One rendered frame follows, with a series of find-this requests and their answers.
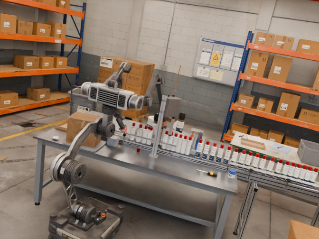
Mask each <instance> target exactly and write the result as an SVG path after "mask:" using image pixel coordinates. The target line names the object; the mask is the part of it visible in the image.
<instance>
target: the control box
mask: <svg viewBox="0 0 319 239"><path fill-rule="evenodd" d="M180 102H181V98H178V97H176V96H175V97H172V96H170V97H167V99H166V105H165V110H164V114H163V116H165V117H174V116H178V111H179V107H180Z"/></svg>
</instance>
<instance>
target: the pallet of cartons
mask: <svg viewBox="0 0 319 239"><path fill-rule="evenodd" d="M122 62H126V63H128V64H129V65H131V67H132V69H131V70H130V72H129V73H124V72H123V74H122V77H123V78H124V84H122V89H123V90H128V91H131V92H134V95H136V94H139V95H142V96H144V95H145V93H146V91H147V88H148V86H149V84H150V81H151V78H152V76H151V73H154V67H155V64H152V63H147V62H143V61H138V60H134V59H129V58H125V59H124V58H119V57H115V56H109V55H108V56H101V57H100V65H99V66H100V68H99V72H98V79H97V82H98V83H102V84H103V83H104V82H105V81H106V80H107V79H108V78H109V77H110V76H112V74H113V72H117V71H118V70H119V69H120V65H121V63H122ZM122 115H124V116H125V117H126V118H129V119H132V121H136V122H139V121H141V122H142V121H144V118H147V117H148V112H147V107H146V106H144V107H143V109H142V110H139V111H137V110H135V109H129V110H122Z"/></svg>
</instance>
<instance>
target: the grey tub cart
mask: <svg viewBox="0 0 319 239"><path fill-rule="evenodd" d="M73 87H76V88H75V89H73ZM68 94H69V95H70V103H69V105H70V116H71V115H72V114H73V113H75V112H76V111H77V112H82V113H88V112H90V111H96V112H99V113H102V103H98V102H94V101H90V100H88V96H87V95H82V94H81V86H75V85H73V86H72V87H71V90H70V91H68Z"/></svg>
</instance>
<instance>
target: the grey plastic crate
mask: <svg viewBox="0 0 319 239"><path fill-rule="evenodd" d="M297 155H298V157H299V159H300V162H301V163H304V164H308V165H312V166H316V167H319V144H318V143H315V142H311V141H307V140H303V139H301V140H300V145H299V148H298V151H297Z"/></svg>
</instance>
